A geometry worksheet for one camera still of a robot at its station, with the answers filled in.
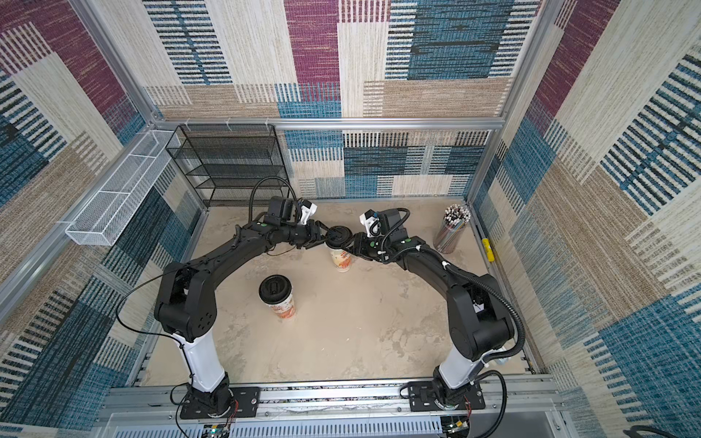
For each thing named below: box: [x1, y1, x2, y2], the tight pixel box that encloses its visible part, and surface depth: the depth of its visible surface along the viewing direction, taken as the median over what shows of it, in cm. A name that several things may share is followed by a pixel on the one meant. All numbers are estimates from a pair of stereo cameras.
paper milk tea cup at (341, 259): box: [324, 242, 353, 273], surface depth 96 cm
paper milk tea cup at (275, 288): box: [258, 273, 293, 305], surface depth 77 cm
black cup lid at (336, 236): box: [324, 225, 354, 250], surface depth 89 cm
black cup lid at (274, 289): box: [258, 273, 293, 305], surface depth 77 cm
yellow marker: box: [481, 238, 496, 262], surface depth 109 cm
